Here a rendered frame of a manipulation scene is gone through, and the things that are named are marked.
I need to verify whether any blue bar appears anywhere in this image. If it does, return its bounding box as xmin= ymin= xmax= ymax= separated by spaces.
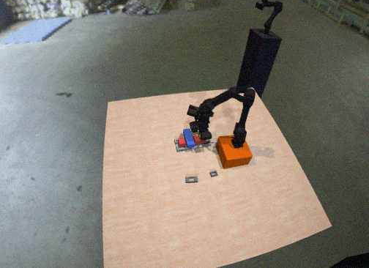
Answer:
xmin=183 ymin=128 xmax=195 ymax=148

